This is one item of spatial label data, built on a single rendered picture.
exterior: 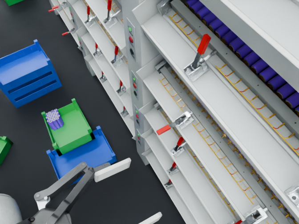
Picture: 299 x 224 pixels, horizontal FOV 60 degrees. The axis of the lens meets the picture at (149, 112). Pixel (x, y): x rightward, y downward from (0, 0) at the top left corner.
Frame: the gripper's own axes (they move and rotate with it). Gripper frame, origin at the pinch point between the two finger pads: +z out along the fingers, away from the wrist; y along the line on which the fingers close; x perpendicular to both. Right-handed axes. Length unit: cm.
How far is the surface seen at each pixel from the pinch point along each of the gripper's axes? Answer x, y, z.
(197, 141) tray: -7.4, -6.0, 22.5
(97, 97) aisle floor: -81, -84, 32
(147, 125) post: -37, -30, 28
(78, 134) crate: -78, -61, 11
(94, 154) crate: -84, -50, 15
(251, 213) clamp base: -5.5, 13.3, 21.3
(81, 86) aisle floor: -82, -97, 27
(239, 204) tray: -7.9, 10.8, 21.8
